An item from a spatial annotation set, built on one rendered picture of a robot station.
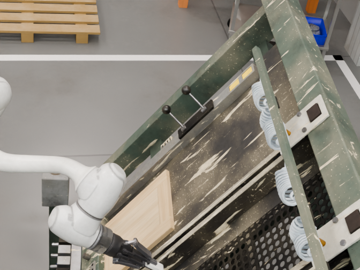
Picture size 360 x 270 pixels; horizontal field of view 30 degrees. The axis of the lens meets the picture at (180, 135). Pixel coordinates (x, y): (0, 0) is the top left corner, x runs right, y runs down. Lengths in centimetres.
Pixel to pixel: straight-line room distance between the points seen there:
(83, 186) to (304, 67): 79
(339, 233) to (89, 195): 79
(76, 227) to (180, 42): 386
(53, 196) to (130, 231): 55
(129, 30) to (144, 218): 342
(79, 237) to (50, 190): 98
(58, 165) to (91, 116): 275
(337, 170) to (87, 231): 80
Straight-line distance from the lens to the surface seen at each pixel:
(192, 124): 263
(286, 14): 243
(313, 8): 667
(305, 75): 215
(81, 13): 592
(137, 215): 272
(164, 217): 254
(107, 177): 208
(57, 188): 310
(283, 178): 180
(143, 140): 297
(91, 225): 214
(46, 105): 498
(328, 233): 175
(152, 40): 580
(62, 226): 213
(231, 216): 221
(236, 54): 274
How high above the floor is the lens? 305
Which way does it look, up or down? 39 degrees down
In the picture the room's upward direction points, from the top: 9 degrees clockwise
